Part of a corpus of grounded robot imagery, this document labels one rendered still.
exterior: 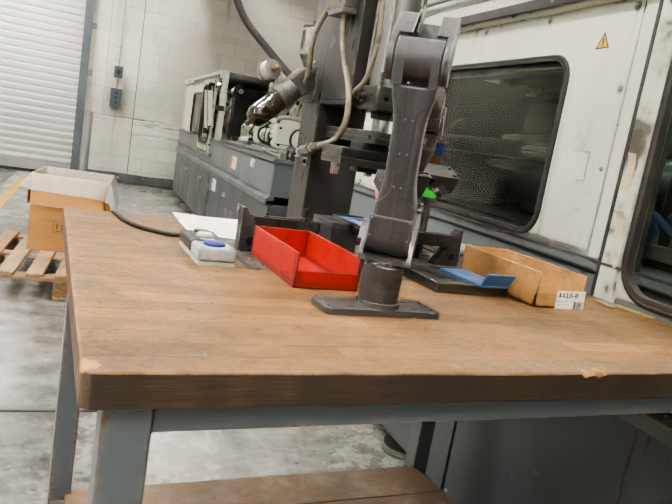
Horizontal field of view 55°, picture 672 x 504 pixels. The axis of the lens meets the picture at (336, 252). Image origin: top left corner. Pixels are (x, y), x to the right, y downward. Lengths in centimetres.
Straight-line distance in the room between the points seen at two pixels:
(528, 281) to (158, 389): 83
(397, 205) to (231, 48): 980
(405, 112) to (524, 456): 119
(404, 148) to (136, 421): 52
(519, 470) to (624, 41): 115
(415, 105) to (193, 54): 972
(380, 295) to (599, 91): 103
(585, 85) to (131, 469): 151
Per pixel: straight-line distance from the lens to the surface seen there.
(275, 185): 446
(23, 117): 1047
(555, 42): 201
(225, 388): 68
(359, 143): 137
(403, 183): 96
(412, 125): 94
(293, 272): 106
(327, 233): 134
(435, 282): 123
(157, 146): 1052
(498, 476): 200
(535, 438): 185
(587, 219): 176
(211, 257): 114
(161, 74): 1052
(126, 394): 66
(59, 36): 1046
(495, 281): 128
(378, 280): 97
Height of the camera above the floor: 114
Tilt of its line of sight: 10 degrees down
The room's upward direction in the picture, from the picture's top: 10 degrees clockwise
